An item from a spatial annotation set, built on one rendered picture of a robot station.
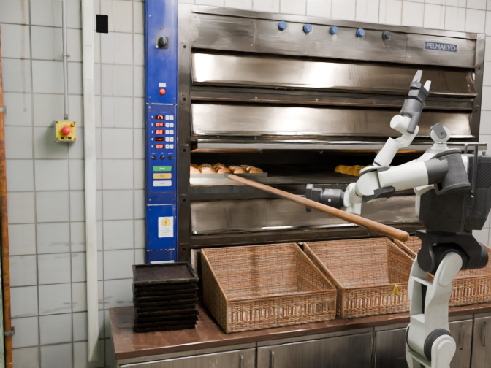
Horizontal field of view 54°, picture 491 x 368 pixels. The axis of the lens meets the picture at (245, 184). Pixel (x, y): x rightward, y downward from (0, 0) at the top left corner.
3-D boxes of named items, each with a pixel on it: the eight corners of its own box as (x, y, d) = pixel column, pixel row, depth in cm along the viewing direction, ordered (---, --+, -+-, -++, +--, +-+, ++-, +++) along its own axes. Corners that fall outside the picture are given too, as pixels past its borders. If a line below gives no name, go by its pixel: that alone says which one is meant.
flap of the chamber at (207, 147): (197, 148, 236) (189, 152, 255) (487, 150, 293) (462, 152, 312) (197, 143, 236) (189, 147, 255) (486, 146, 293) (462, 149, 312)
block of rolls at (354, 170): (332, 171, 363) (332, 164, 362) (386, 171, 378) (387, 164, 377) (378, 180, 305) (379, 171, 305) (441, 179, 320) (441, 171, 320)
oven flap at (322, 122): (191, 136, 249) (189, 100, 253) (470, 140, 306) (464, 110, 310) (193, 133, 245) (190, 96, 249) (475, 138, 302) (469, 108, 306)
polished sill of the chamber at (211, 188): (188, 193, 259) (188, 185, 258) (459, 186, 316) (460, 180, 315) (190, 194, 253) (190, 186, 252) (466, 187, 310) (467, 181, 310)
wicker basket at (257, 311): (198, 298, 258) (199, 247, 255) (294, 288, 277) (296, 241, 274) (225, 335, 213) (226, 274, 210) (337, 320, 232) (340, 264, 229)
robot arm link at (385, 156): (389, 142, 235) (367, 176, 240) (382, 139, 226) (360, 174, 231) (408, 153, 229) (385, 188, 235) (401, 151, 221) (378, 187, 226)
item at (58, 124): (55, 141, 229) (55, 120, 228) (77, 141, 233) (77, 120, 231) (54, 142, 222) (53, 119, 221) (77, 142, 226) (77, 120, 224)
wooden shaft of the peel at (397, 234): (410, 242, 136) (411, 232, 136) (401, 243, 135) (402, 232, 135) (233, 178, 297) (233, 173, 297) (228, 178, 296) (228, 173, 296)
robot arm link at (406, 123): (411, 115, 232) (403, 136, 231) (394, 105, 229) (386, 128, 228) (428, 114, 222) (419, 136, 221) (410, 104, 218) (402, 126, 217)
